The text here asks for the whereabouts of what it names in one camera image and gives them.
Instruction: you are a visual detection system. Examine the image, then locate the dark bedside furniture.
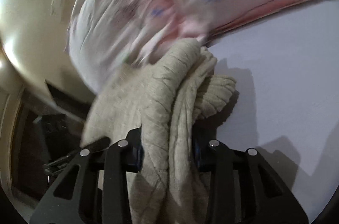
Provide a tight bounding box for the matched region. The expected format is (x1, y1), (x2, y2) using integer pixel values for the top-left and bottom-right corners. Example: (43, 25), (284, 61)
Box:
(10, 83), (91, 207)

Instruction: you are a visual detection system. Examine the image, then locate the pink pillow with tree print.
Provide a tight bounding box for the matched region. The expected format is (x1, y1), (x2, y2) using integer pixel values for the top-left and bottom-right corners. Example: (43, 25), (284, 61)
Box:
(66, 0), (180, 93)

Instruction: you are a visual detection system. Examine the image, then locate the lavender bed sheet mattress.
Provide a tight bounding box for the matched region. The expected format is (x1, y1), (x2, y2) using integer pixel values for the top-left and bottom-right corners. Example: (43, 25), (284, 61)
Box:
(210, 0), (338, 221)

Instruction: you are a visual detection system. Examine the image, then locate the beige cable knit sweater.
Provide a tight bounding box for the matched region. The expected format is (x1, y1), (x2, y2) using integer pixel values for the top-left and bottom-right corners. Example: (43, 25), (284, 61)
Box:
(81, 39), (236, 223)

